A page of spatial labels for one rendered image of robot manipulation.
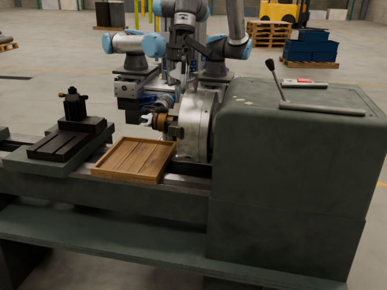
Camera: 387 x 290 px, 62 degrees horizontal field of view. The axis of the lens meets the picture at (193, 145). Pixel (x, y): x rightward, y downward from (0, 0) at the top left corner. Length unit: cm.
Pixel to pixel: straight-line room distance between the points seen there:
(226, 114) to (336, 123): 37
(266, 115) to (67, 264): 168
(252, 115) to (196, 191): 43
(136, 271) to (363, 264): 150
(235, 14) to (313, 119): 78
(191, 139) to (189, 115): 9
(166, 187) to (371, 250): 173
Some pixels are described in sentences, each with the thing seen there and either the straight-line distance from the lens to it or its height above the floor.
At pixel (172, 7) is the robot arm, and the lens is 135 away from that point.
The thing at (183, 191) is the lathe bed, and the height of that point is 85.
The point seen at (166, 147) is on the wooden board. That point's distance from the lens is 167.
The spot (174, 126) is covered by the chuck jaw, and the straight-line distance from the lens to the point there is 131.
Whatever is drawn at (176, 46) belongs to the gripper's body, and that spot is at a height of 144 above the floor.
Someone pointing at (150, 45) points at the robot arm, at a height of 138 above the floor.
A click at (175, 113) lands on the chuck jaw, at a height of 112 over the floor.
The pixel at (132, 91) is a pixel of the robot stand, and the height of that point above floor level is 107.
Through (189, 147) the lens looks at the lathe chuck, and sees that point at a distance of 130.
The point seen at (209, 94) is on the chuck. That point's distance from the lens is 134.
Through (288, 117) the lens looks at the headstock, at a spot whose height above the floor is 124.
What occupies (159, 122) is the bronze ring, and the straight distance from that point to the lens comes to 142.
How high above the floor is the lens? 163
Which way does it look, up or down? 26 degrees down
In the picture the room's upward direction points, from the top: 2 degrees clockwise
